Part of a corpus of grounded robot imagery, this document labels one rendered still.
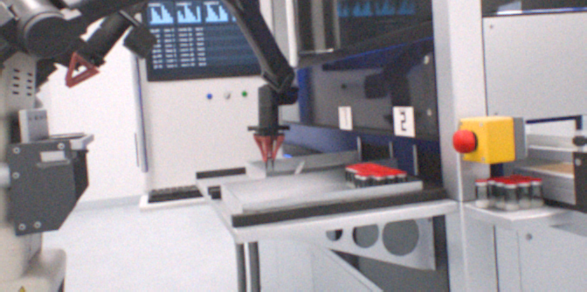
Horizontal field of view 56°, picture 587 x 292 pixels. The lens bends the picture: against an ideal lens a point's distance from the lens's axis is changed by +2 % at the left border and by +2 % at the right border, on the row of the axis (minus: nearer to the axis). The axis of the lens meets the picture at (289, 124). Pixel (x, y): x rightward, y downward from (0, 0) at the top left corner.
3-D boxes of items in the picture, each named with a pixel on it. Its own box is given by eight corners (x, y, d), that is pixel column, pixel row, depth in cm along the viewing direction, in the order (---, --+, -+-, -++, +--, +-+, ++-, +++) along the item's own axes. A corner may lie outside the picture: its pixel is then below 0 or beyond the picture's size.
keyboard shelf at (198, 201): (271, 184, 197) (271, 177, 197) (289, 197, 170) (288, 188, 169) (141, 198, 186) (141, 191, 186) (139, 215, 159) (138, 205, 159)
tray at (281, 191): (367, 181, 127) (366, 166, 127) (423, 199, 102) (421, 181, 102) (222, 198, 118) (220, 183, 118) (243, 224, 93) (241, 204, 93)
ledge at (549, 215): (532, 205, 100) (531, 195, 100) (590, 219, 87) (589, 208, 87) (463, 214, 96) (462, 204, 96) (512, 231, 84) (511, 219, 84)
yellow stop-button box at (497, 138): (497, 156, 96) (495, 114, 96) (526, 160, 89) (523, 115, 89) (459, 160, 94) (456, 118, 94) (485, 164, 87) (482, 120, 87)
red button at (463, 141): (470, 151, 93) (468, 128, 93) (484, 153, 89) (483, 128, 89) (450, 153, 92) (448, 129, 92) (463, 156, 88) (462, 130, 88)
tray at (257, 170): (357, 161, 163) (356, 149, 163) (397, 171, 138) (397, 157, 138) (246, 174, 154) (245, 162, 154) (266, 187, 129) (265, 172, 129)
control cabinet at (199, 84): (276, 171, 211) (260, -34, 207) (287, 178, 192) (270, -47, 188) (141, 186, 199) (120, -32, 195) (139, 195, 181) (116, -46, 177)
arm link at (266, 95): (252, 84, 147) (269, 83, 144) (269, 84, 153) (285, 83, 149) (253, 109, 148) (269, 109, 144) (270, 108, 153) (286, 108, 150)
